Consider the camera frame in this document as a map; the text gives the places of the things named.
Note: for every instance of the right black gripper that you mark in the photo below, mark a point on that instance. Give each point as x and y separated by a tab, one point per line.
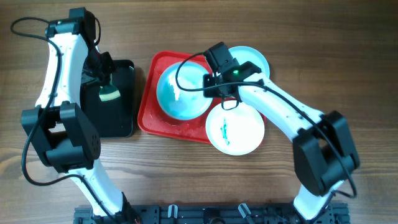
211	94

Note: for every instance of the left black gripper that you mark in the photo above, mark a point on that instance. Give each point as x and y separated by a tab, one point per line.
87	85

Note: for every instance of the green yellow sponge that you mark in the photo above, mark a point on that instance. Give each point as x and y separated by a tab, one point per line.
108	93

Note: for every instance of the light blue plate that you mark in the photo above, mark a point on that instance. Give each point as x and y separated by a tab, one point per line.
176	91

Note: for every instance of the white plate green smear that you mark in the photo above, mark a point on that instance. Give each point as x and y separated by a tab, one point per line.
235	128

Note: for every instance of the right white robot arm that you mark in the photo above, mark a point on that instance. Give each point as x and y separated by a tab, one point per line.
323	148

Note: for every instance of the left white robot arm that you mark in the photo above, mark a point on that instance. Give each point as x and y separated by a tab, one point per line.
57	128

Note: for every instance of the black plastic tray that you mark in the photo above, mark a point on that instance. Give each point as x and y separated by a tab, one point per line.
115	118

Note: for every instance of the red plastic tray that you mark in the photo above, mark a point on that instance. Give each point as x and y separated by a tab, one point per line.
152	119

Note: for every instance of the blue plate green smear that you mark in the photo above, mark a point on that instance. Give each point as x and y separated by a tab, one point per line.
248	54

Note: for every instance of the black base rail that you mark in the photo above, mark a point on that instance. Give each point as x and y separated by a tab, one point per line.
335	213

